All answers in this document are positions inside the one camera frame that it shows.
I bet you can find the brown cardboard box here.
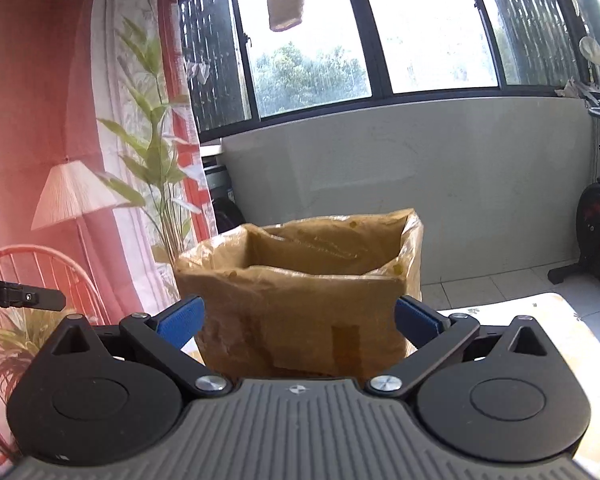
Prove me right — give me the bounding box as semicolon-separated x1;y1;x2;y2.
174;208;425;380

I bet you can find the beige rag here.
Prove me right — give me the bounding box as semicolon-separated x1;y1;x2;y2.
555;77;588;100

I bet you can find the small white hanging cloth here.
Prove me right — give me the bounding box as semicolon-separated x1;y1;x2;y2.
185;60;211;86

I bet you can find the black framed window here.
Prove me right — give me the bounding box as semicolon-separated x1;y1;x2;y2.
177;0;600;143

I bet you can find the dark appliance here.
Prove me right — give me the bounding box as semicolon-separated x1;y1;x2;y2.
202;157;246;235

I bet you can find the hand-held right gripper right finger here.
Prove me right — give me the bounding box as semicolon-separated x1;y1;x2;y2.
365;295;563;396

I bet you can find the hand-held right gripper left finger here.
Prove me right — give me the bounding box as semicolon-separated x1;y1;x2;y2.
37;296;233;396

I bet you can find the white plastic bag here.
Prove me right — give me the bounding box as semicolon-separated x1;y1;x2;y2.
580;36;600;67

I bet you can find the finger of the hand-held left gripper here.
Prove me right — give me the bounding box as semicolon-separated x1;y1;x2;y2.
0;276;67;311

